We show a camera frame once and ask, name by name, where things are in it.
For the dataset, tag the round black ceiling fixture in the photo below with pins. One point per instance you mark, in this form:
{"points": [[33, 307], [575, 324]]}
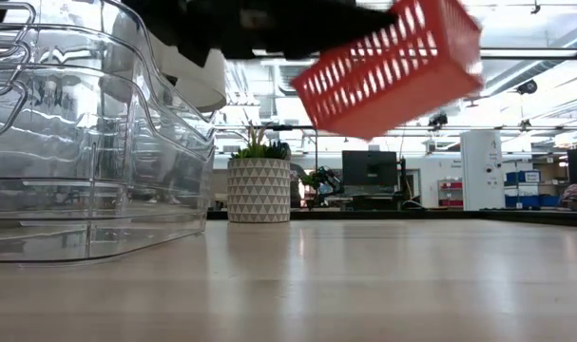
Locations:
{"points": [[527, 87]]}

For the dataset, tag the black computer monitor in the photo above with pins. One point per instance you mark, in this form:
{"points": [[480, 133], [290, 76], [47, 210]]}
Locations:
{"points": [[369, 168]]}

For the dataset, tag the overhead light bar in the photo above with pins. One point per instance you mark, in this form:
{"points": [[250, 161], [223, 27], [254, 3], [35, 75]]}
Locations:
{"points": [[530, 52]]}

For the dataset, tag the shelf with red boxes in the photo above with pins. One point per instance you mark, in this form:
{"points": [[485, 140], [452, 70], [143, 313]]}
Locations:
{"points": [[452, 185]]}

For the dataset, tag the black metal frame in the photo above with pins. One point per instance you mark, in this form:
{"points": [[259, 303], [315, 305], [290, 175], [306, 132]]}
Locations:
{"points": [[288, 127]]}

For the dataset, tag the background black robot arm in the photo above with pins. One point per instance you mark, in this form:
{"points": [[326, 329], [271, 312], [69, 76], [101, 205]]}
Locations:
{"points": [[326, 178]]}

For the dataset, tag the black bench edge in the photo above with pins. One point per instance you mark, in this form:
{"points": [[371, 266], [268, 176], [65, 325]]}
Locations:
{"points": [[411, 214]]}

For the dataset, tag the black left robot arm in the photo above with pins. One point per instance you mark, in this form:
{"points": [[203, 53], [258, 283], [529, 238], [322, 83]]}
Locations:
{"points": [[174, 24]]}

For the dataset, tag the brown cardboard box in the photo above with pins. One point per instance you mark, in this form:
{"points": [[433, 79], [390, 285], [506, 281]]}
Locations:
{"points": [[551, 172]]}

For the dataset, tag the clear plastic storage bin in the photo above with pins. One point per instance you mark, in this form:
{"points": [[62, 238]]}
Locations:
{"points": [[126, 237], [79, 14]]}

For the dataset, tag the green succulent plant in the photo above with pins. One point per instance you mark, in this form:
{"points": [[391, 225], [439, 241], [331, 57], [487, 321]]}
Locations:
{"points": [[257, 149]]}

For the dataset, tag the white grey triangle-pattern pot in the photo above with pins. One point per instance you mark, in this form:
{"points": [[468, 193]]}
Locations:
{"points": [[259, 190]]}

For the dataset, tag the black ceiling camera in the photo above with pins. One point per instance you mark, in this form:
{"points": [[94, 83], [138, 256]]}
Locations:
{"points": [[438, 119]]}

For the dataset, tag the blue bin with white label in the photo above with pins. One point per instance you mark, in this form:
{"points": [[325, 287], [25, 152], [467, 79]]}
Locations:
{"points": [[523, 176]]}

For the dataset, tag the blue storage bin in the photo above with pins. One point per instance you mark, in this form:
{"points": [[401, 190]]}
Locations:
{"points": [[530, 201]]}

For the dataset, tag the orange slotted plastic basket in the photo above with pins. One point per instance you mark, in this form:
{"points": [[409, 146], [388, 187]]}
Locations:
{"points": [[388, 85]]}

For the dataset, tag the white cabinet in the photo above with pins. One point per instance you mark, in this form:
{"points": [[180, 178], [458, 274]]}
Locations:
{"points": [[480, 166]]}

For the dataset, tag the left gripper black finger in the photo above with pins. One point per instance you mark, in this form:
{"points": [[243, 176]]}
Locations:
{"points": [[350, 21]]}

